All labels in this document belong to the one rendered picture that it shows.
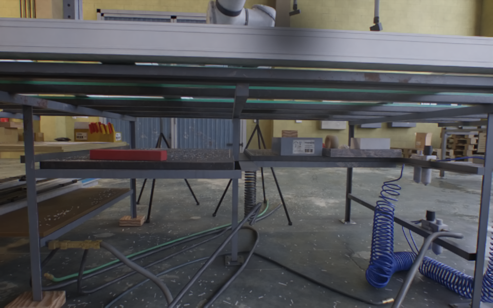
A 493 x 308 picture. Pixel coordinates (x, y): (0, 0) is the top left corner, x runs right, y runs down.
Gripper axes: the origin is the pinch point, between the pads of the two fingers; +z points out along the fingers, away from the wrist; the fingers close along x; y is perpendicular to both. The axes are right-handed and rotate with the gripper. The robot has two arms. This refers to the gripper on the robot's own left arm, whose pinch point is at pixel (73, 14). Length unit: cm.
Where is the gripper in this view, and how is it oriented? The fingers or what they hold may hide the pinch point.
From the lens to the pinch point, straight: 72.8
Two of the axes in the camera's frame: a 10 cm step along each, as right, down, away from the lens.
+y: -10.0, -0.1, -0.6
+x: 0.6, 0.7, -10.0
